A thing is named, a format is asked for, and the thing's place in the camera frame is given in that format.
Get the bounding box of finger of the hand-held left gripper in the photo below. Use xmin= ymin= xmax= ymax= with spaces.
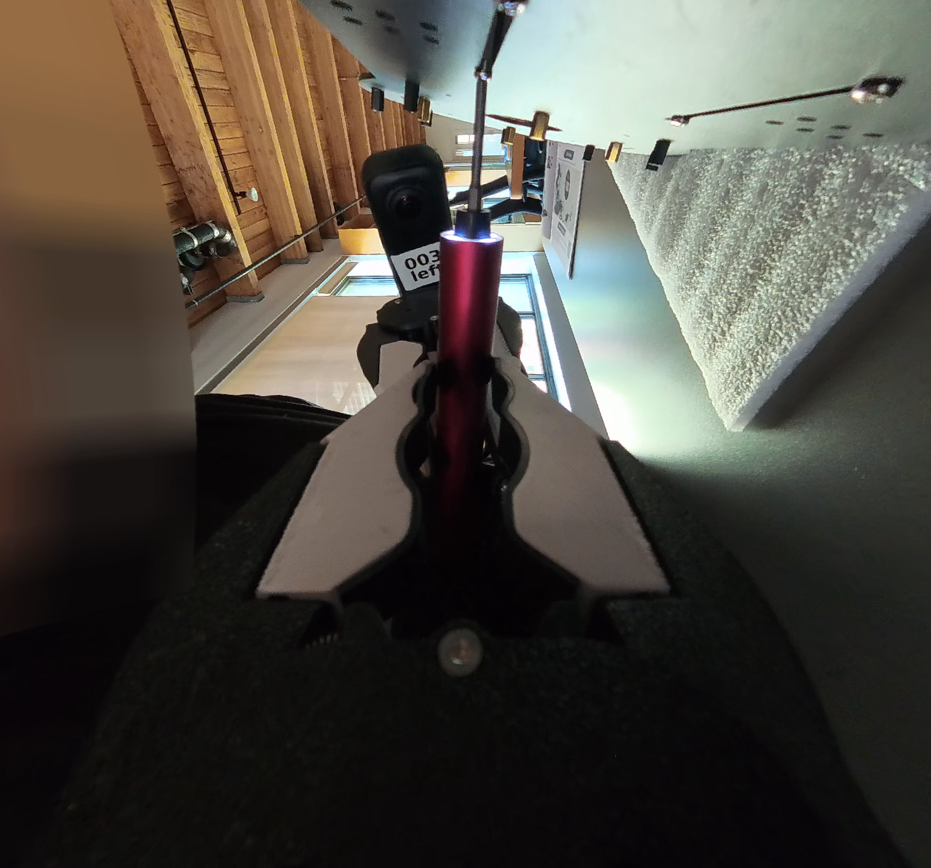
xmin=377 ymin=342 xmax=430 ymax=398

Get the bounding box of red electric screwdriver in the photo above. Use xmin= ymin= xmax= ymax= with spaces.
xmin=436 ymin=64 xmax=504 ymax=542

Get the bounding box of printed instruction sheet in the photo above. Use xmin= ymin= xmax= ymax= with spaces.
xmin=542 ymin=141 xmax=586 ymax=280

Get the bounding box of blue hobby robot arm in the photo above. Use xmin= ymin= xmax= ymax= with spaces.
xmin=239 ymin=0 xmax=931 ymax=165

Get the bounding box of white foam sheet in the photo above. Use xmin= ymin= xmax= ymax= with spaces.
xmin=611 ymin=144 xmax=931 ymax=433

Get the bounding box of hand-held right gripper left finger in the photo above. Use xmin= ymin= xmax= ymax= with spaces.
xmin=255 ymin=361 xmax=439 ymax=606

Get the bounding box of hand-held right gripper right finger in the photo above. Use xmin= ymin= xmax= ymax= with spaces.
xmin=491 ymin=354 xmax=672 ymax=599

